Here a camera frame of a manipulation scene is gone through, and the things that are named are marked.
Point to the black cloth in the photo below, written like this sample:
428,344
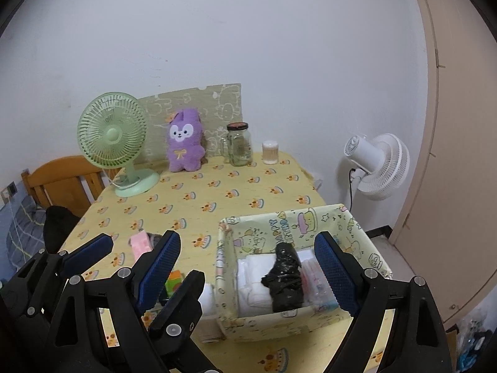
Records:
58,225

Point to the silver green packet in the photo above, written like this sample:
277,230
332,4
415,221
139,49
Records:
174,281

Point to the wall socket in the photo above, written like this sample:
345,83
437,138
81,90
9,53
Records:
13,189

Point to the yellow printed tablecloth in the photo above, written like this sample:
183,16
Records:
233,202

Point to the clear plastic packet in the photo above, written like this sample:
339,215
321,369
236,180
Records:
316,283

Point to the cotton swab container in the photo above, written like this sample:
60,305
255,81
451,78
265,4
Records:
270,153

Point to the beige door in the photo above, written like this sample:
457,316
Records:
466,143

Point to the purple plush toy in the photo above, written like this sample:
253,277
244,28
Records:
185,151

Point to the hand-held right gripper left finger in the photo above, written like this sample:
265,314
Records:
159,272

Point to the glass jar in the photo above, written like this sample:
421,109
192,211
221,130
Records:
238,147

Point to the green printed board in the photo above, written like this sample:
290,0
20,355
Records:
221,105

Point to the white tissue stack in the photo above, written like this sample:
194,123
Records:
252,279

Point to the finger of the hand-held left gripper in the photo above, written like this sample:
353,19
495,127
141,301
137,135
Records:
89,251
182,299

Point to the plaid blanket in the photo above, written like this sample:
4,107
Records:
23,233

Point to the green desk fan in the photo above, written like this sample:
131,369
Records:
112,136

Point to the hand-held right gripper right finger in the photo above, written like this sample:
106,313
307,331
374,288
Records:
336,276

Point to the pink face mask pack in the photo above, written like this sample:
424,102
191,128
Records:
139,244

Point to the wooden chair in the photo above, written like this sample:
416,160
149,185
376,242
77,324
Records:
58,175

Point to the white standing fan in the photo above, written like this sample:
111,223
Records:
384,171

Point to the dark grey cloth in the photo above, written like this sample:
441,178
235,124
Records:
155,237

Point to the printed storage box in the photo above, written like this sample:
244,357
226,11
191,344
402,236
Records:
264,237

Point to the black plastic bag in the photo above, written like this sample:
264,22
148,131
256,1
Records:
283,279

